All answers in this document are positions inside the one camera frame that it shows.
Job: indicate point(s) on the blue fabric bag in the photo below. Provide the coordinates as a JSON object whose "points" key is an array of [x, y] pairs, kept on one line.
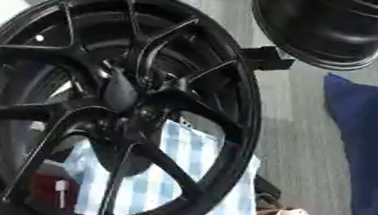
{"points": [[371, 138]]}

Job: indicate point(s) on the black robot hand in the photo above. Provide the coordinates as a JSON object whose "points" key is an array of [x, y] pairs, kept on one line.
{"points": [[121, 89]]}

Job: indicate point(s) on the black wheel rim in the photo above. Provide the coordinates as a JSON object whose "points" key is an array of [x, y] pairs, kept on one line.
{"points": [[324, 30]]}

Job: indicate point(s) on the red box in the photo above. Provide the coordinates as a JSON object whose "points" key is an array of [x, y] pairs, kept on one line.
{"points": [[42, 194]]}

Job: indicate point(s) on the black wheel stand bracket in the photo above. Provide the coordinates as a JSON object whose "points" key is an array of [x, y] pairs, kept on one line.
{"points": [[267, 58]]}

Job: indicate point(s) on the large black spoked wheel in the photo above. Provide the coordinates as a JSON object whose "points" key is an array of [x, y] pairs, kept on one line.
{"points": [[40, 51]]}

